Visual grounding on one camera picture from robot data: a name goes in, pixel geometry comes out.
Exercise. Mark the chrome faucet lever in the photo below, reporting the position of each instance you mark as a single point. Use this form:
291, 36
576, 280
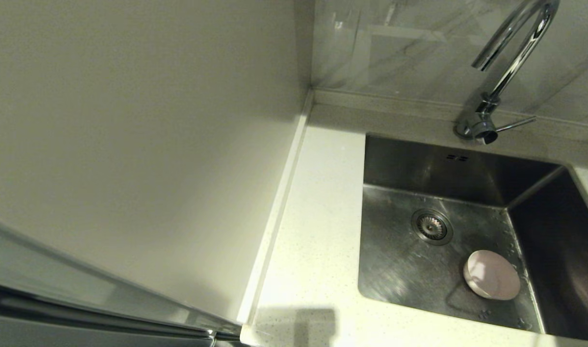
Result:
484, 134

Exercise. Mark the pale pink bowl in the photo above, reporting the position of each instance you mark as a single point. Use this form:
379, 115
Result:
492, 274

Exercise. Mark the stainless steel sink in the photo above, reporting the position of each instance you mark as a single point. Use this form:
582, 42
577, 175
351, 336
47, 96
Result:
395, 274

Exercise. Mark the round metal drain strainer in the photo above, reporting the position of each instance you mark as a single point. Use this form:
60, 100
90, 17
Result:
432, 226

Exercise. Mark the chrome gooseneck faucet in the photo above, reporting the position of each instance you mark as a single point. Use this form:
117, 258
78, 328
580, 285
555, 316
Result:
519, 53

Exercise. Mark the stainless steel appliance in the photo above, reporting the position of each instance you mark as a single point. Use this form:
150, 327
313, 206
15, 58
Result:
58, 308

